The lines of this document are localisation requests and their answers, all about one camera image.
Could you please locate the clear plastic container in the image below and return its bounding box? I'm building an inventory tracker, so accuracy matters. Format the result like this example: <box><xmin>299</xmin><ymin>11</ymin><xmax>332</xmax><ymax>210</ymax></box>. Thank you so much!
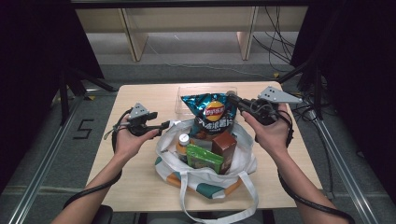
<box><xmin>175</xmin><ymin>86</ymin><xmax>240</xmax><ymax>116</ymax></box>

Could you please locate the aluminium floor rail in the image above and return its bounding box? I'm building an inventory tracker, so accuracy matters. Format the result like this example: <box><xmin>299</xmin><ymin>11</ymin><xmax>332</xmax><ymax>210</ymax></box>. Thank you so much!
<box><xmin>309</xmin><ymin>111</ymin><xmax>379</xmax><ymax>224</ymax></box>
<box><xmin>7</xmin><ymin>92</ymin><xmax>85</xmax><ymax>224</ymax></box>

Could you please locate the brown carton box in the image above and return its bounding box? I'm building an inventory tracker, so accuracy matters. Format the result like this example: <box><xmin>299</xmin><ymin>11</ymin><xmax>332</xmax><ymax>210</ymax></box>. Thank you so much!
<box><xmin>211</xmin><ymin>130</ymin><xmax>238</xmax><ymax>175</ymax></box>

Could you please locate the left hand-held gripper cable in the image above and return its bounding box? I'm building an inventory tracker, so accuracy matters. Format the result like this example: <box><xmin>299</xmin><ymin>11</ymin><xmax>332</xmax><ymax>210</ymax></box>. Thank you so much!
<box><xmin>64</xmin><ymin>106</ymin><xmax>134</xmax><ymax>210</ymax></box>

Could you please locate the bundle of black floor cables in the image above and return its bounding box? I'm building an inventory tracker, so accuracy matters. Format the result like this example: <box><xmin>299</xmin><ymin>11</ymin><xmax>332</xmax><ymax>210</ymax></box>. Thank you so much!
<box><xmin>252</xmin><ymin>6</ymin><xmax>297</xmax><ymax>73</ymax></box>

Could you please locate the black curtain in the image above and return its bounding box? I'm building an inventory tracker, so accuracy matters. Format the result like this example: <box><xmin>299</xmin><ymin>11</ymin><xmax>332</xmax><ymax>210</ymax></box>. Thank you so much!
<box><xmin>0</xmin><ymin>0</ymin><xmax>106</xmax><ymax>188</ymax></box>
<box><xmin>290</xmin><ymin>0</ymin><xmax>396</xmax><ymax>206</ymax></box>

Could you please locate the white patterned tote bag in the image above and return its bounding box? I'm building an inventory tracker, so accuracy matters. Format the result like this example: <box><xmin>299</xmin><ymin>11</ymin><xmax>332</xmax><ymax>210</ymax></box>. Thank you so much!
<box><xmin>154</xmin><ymin>119</ymin><xmax>260</xmax><ymax>224</ymax></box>

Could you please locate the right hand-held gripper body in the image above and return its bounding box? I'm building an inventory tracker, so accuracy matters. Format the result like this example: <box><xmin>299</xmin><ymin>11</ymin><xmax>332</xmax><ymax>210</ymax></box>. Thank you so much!
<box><xmin>241</xmin><ymin>86</ymin><xmax>304</xmax><ymax>126</ymax></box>

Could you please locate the black metal stand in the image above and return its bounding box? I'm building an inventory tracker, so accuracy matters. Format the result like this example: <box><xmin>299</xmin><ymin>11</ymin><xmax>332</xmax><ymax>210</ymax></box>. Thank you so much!
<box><xmin>276</xmin><ymin>59</ymin><xmax>325</xmax><ymax>120</ymax></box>
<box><xmin>59</xmin><ymin>66</ymin><xmax>118</xmax><ymax>125</ymax></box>

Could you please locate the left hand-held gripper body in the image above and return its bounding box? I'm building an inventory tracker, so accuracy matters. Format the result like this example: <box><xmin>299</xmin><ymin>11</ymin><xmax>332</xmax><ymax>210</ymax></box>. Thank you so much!
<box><xmin>125</xmin><ymin>102</ymin><xmax>163</xmax><ymax>138</ymax></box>

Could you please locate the orange drink bottle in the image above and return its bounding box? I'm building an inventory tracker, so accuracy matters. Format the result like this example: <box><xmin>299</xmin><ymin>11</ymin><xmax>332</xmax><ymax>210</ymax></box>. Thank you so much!
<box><xmin>175</xmin><ymin>133</ymin><xmax>191</xmax><ymax>164</ymax></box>

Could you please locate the right hand-held gripper cable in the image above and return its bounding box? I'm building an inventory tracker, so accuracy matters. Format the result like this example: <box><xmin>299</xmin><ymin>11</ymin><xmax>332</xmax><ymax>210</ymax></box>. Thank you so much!
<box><xmin>276</xmin><ymin>110</ymin><xmax>356</xmax><ymax>224</ymax></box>

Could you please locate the hand-held gripper cable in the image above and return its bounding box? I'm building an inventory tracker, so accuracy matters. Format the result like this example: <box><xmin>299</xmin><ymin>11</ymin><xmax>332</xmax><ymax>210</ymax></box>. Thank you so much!
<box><xmin>64</xmin><ymin>106</ymin><xmax>134</xmax><ymax>210</ymax></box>
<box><xmin>276</xmin><ymin>110</ymin><xmax>356</xmax><ymax>224</ymax></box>

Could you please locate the person's right hand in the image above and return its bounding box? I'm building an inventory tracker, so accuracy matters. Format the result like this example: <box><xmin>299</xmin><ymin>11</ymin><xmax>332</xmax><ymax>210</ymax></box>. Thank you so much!
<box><xmin>242</xmin><ymin>104</ymin><xmax>292</xmax><ymax>157</ymax></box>

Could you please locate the beige wooden desk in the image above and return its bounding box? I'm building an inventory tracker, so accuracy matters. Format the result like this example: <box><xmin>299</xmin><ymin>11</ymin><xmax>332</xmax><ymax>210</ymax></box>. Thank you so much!
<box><xmin>75</xmin><ymin>6</ymin><xmax>309</xmax><ymax>63</ymax></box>

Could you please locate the green snack packet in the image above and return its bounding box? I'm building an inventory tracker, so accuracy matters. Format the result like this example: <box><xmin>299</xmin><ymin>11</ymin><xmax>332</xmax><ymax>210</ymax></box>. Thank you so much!
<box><xmin>186</xmin><ymin>143</ymin><xmax>225</xmax><ymax>175</ymax></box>

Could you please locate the black tape floor mark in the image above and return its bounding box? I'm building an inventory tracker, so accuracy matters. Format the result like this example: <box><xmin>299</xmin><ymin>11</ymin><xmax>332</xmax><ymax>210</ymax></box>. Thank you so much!
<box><xmin>73</xmin><ymin>119</ymin><xmax>95</xmax><ymax>140</ymax></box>

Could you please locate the black chair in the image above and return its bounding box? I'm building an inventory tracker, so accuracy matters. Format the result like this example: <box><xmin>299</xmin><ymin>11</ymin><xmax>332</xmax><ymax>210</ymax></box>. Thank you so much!
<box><xmin>92</xmin><ymin>204</ymin><xmax>114</xmax><ymax>224</ymax></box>

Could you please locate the blue chip bag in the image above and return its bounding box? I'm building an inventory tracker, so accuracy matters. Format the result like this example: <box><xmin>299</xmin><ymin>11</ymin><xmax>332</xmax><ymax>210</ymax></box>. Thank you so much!
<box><xmin>180</xmin><ymin>91</ymin><xmax>239</xmax><ymax>141</ymax></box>

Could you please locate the person's left hand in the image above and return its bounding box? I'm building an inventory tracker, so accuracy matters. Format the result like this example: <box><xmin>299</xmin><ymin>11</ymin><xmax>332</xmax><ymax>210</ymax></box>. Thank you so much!
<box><xmin>114</xmin><ymin>116</ymin><xmax>160</xmax><ymax>161</ymax></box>

